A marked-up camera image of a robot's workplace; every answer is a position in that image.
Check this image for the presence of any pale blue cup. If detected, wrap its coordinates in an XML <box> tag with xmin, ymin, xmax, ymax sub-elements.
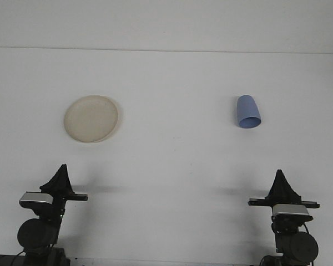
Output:
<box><xmin>233</xmin><ymin>94</ymin><xmax>262</xmax><ymax>130</ymax></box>

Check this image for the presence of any pale round plate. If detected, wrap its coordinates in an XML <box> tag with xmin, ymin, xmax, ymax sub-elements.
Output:
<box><xmin>63</xmin><ymin>94</ymin><xmax>123</xmax><ymax>144</ymax></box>

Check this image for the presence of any pale grey camera box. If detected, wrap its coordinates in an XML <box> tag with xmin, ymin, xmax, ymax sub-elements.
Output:
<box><xmin>271</xmin><ymin>203</ymin><xmax>314</xmax><ymax>222</ymax></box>
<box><xmin>18</xmin><ymin>191</ymin><xmax>54</xmax><ymax>208</ymax></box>

